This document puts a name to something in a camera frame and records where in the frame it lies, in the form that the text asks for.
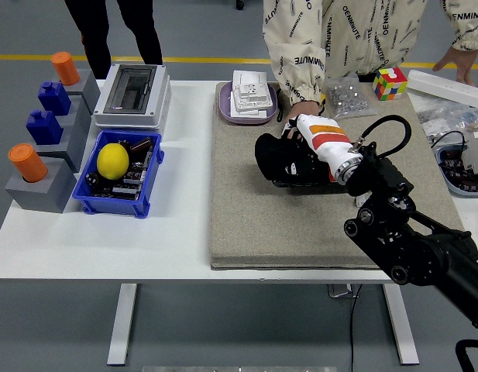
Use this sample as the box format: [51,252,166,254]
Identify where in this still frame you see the robot right hand white shell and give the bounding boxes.
[281,113,358,183]

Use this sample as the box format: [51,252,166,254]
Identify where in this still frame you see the person's right hand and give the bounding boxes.
[281,100,325,129]

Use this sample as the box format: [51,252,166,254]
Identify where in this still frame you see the person's left hand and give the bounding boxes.
[432,45,476,86]

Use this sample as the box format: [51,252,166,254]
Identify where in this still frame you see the black glossy display panel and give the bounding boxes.
[270,170,346,189]

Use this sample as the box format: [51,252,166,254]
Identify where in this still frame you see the black rag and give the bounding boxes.
[254,133,328,182]

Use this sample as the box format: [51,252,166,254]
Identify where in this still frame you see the long white power strip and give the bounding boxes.
[406,70,478,109]

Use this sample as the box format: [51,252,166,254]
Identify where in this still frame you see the clear bag of metal nuts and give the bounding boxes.
[323,73,379,120]

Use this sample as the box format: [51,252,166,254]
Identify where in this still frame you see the clear plastic parts bags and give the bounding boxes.
[415,101,478,146]

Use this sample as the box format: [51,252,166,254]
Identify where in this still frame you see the white flat plate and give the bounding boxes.
[227,102,269,120]

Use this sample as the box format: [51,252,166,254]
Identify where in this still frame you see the colourful puzzle cube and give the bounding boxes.
[372,67,409,102]

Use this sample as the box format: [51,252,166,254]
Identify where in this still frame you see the purple tray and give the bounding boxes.
[217,81,279,126]

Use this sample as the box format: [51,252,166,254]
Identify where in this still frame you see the person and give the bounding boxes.
[64,0,164,81]
[261,0,478,105]

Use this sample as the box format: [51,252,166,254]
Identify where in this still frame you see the grey-brown mat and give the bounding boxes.
[208,80,466,271]

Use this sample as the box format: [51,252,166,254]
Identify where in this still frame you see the pale tray with electronics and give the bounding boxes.
[435,145,478,198]

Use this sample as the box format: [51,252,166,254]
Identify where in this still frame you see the brown capacitor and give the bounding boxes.
[129,136,154,156]

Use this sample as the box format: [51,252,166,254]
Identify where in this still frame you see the black circuit board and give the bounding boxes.
[89,150,154,202]

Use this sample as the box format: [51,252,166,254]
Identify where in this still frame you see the yellow lemon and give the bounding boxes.
[96,143,130,181]

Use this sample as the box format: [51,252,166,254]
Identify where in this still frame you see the white table leg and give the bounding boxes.
[381,284,421,366]
[106,283,139,367]

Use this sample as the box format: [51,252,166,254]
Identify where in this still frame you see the grey block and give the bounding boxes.
[31,115,93,174]
[56,95,93,156]
[4,157,77,215]
[52,68,102,116]

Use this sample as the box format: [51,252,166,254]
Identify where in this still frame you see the blue plastic bin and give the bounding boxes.
[71,130,165,219]

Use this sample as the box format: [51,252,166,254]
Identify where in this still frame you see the orange cylinder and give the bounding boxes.
[50,52,81,87]
[7,143,49,184]

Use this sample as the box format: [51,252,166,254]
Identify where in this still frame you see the blue block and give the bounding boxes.
[25,110,64,146]
[37,81,72,117]

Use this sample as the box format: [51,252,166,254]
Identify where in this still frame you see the white switch plate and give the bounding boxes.
[229,83,275,113]

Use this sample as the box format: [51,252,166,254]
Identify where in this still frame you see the white wall socket plate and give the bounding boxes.
[232,70,269,96]

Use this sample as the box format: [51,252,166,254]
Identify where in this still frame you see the thin black cable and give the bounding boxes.
[431,129,469,156]

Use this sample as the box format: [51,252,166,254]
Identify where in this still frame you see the grey metal bracket box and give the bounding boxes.
[326,284,360,299]

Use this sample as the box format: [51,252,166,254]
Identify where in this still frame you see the grey electrical enclosure box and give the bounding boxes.
[91,64,173,131]

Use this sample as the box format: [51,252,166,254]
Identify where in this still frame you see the black hanging cable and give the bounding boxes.
[349,283,363,372]

